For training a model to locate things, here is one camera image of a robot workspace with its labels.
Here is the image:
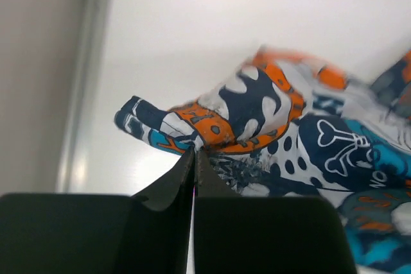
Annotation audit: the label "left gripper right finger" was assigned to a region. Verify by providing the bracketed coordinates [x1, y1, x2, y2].
[193, 151, 357, 273]

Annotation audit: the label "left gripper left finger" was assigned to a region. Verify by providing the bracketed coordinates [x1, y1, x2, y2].
[1, 150, 195, 273]

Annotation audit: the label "patterned blue orange shorts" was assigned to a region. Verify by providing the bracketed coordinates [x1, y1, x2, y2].
[114, 47, 410, 273]

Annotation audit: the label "aluminium table edge rail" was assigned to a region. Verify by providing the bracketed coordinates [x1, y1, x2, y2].
[55, 0, 109, 193]

